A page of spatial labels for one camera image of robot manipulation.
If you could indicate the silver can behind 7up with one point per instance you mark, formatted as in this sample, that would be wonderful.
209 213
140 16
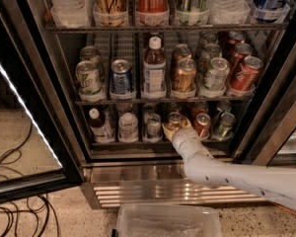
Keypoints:
91 53

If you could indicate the silver soda can bottom front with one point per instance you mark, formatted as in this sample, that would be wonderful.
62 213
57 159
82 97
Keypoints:
153 128

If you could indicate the red tall can top shelf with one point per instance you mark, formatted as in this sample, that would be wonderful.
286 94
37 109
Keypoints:
152 12

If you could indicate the gold tall can top shelf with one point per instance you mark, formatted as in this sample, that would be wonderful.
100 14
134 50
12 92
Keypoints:
110 13

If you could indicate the clear water bottle top left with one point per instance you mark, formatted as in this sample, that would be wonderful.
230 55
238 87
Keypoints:
72 13

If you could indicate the red soda can bottom front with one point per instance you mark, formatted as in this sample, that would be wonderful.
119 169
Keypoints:
202 123

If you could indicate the green soda can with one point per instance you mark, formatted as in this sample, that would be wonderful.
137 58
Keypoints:
223 106
223 127

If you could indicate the green soda can bottom front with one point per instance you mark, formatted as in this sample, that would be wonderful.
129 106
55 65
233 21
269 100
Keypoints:
223 127

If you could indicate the orange soda can rear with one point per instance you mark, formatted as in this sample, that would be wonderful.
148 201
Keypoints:
175 107

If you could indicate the white green can middle rear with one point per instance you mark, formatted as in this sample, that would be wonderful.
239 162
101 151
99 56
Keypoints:
206 38

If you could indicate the orange soda can front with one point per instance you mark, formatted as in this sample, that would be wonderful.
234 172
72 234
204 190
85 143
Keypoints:
175 121

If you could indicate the red soda can middle front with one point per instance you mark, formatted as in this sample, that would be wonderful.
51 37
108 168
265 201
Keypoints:
246 73

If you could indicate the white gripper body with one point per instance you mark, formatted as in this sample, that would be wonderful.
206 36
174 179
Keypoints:
182 138

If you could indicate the stainless steel fridge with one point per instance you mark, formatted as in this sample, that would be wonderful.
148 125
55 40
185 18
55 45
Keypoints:
150 169

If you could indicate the white green 7up can front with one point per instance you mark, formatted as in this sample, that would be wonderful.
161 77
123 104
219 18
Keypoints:
88 76

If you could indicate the silver soda can bottom rear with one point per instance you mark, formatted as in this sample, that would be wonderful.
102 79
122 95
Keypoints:
148 109

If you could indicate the silver soda can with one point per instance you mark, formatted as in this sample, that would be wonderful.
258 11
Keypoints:
153 128
148 109

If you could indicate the green silver can top shelf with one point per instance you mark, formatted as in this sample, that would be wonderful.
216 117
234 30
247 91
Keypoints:
191 12

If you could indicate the blue pepsi can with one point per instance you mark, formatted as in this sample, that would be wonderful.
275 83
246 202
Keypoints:
121 77

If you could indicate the brown tea bottle bottom shelf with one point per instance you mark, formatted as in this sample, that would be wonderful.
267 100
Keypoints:
100 127

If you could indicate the white green can middle front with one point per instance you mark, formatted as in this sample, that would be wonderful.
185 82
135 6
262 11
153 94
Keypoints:
215 74

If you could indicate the right glass fridge door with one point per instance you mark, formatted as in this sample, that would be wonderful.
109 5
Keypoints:
276 144

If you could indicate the clear plastic bin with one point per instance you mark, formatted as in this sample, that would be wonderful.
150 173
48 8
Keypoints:
164 220

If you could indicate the red soda can bottom rear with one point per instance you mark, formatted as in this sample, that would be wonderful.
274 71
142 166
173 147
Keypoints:
199 107

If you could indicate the open glass fridge door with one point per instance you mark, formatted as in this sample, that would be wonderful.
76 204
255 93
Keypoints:
39 151

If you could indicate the brown tea bottle middle shelf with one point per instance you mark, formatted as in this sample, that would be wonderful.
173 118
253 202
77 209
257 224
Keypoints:
154 67

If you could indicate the brown tea bottle shelf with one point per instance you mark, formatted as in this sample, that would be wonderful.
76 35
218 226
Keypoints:
100 127
154 67

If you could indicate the gold soda can middle front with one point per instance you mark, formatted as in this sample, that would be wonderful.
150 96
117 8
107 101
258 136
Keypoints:
184 75

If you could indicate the clear water bottle top right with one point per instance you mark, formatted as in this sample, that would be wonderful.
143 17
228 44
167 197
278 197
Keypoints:
224 12

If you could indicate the red soda can middle rear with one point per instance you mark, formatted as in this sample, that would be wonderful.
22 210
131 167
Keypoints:
232 38

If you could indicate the green soda can bottom rear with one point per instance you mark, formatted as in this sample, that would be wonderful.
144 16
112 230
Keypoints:
223 106

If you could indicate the red soda can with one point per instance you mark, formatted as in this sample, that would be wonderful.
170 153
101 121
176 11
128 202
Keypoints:
232 38
246 73
199 107
202 123
239 52

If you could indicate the orange soda can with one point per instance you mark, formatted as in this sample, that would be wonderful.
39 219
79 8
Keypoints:
175 121
175 107

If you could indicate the clear water bottle bottom shelf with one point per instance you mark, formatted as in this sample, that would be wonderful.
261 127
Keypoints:
128 128

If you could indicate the gold soda can middle rear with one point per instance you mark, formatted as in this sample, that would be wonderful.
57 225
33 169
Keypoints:
181 50

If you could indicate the gold soda can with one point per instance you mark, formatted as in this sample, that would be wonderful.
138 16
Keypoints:
184 75
181 50

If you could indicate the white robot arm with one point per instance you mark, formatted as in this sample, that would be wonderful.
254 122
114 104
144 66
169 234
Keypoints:
275 184

